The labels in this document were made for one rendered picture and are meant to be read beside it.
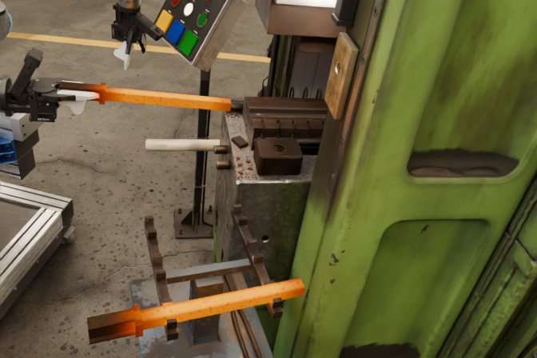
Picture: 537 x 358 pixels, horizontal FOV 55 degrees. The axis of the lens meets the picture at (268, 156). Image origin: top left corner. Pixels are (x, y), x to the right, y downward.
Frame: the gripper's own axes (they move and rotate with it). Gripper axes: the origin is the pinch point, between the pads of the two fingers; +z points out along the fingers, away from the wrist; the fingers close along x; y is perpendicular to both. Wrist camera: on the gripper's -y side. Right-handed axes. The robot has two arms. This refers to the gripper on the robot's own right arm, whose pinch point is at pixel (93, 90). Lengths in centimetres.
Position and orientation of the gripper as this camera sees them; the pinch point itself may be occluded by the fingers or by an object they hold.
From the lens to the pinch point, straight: 129.6
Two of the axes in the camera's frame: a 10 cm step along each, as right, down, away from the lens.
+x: 1.7, 5.9, -7.9
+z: 9.7, 0.3, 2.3
